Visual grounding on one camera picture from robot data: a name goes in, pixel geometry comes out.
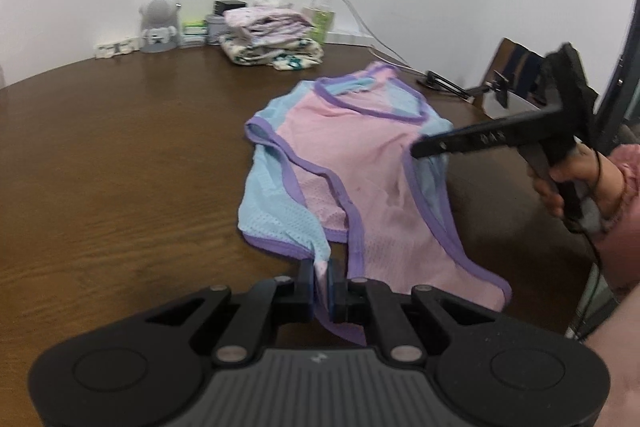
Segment pink blue purple mesh garment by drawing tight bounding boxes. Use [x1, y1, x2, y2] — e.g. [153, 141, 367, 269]
[239, 62, 512, 324]

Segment pink sleeve forearm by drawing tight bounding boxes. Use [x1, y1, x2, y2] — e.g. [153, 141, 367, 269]
[586, 144, 639, 426]

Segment person's right hand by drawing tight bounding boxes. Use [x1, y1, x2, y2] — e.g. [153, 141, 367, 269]
[527, 144, 626, 219]

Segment white paper sheet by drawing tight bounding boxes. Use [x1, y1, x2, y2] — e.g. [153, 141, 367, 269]
[478, 78, 538, 119]

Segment black articulated phone stand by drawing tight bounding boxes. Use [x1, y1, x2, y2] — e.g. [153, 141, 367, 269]
[418, 70, 509, 103]

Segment white power strip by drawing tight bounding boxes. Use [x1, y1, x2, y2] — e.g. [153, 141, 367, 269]
[326, 30, 374, 46]

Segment green spray bottle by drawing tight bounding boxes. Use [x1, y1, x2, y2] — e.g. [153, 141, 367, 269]
[310, 0, 334, 46]

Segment cream green flower folded cloth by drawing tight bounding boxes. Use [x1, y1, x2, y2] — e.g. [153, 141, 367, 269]
[218, 36, 324, 72]

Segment pink floral folded cloth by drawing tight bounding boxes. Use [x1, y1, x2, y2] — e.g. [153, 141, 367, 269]
[224, 6, 314, 46]

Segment grey small tin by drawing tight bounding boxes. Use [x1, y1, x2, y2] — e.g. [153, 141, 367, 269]
[205, 14, 229, 46]

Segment green white small boxes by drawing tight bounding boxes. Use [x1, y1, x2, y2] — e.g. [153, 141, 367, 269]
[179, 20, 208, 48]

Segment white toy train ornament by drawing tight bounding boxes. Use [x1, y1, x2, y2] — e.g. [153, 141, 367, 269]
[94, 37, 140, 60]

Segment small black box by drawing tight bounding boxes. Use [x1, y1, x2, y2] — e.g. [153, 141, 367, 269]
[214, 0, 247, 16]

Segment white astronaut figurine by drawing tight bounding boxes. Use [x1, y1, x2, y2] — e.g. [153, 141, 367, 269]
[139, 0, 181, 53]

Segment white charger cable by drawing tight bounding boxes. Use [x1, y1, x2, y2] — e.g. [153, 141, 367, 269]
[324, 0, 426, 76]

